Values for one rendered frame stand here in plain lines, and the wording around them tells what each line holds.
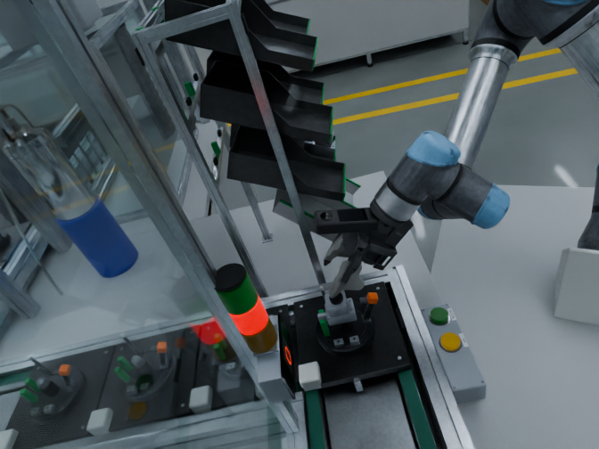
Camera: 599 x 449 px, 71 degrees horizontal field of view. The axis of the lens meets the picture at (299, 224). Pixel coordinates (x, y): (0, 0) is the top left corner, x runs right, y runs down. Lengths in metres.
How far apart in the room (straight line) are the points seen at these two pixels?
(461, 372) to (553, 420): 0.20
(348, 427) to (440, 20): 4.37
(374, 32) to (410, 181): 4.13
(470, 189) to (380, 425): 0.51
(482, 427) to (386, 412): 0.20
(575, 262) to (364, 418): 0.55
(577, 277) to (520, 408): 0.30
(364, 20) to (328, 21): 0.36
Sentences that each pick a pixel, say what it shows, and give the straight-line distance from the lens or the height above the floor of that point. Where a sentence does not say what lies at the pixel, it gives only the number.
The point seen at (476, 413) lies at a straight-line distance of 1.04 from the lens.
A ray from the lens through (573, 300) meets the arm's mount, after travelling 1.13.
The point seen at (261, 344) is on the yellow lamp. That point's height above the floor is 1.28.
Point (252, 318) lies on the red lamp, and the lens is 0.62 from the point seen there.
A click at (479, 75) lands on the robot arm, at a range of 0.95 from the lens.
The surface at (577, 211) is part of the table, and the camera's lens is 1.47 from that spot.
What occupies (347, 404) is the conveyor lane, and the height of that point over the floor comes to 0.92.
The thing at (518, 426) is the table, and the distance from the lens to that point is 1.04.
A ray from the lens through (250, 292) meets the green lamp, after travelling 0.59.
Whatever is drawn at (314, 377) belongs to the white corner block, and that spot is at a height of 0.99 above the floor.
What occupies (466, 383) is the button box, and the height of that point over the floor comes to 0.96.
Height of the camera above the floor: 1.80
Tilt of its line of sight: 39 degrees down
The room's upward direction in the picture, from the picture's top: 19 degrees counter-clockwise
